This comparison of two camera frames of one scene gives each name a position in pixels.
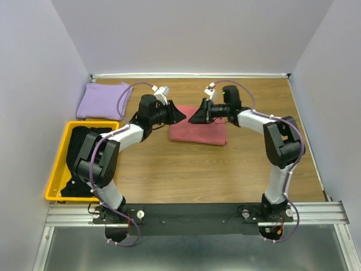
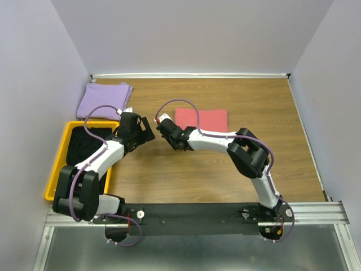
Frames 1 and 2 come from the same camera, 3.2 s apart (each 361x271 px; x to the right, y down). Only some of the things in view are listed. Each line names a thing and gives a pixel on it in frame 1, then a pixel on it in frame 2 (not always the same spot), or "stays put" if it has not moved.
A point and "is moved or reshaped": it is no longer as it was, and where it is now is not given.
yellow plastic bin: (60, 174) stays put
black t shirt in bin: (77, 186) stays put
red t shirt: (184, 131) is moved or reshaped
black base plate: (190, 219) stays put
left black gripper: (174, 114) -> (146, 135)
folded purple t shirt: (105, 101) stays put
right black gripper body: (218, 110) -> (171, 143)
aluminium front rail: (330, 213) stays put
